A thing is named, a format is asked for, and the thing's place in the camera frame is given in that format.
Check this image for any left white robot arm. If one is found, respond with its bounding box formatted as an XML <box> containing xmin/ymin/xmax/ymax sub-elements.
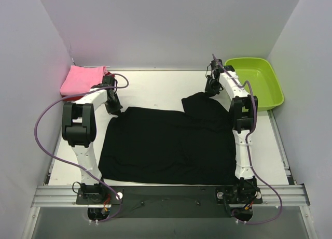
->
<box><xmin>62</xmin><ymin>74</ymin><xmax>122</xmax><ymax>204</ymax></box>

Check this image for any red t shirt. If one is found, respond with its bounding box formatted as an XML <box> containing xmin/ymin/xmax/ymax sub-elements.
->
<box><xmin>61</xmin><ymin>71</ymin><xmax>116</xmax><ymax>101</ymax></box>

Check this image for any aluminium rail frame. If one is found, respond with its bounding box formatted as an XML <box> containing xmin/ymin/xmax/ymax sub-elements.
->
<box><xmin>33</xmin><ymin>69</ymin><xmax>309</xmax><ymax>207</ymax></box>

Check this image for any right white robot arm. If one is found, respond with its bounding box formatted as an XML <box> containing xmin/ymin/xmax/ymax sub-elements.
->
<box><xmin>204</xmin><ymin>58</ymin><xmax>258</xmax><ymax>194</ymax></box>

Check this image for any black t shirt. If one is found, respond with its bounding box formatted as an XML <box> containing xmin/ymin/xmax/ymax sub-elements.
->
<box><xmin>99</xmin><ymin>92</ymin><xmax>236</xmax><ymax>185</ymax></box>

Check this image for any pink t shirt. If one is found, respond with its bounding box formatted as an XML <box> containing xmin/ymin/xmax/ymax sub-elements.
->
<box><xmin>60</xmin><ymin>65</ymin><xmax>107</xmax><ymax>96</ymax></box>

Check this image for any green plastic tray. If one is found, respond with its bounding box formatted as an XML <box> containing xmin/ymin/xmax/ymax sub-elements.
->
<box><xmin>226</xmin><ymin>57</ymin><xmax>284</xmax><ymax>111</ymax></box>

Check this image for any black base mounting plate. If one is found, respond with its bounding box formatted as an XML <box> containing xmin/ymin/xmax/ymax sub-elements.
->
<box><xmin>76</xmin><ymin>186</ymin><xmax>262</xmax><ymax>220</ymax></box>

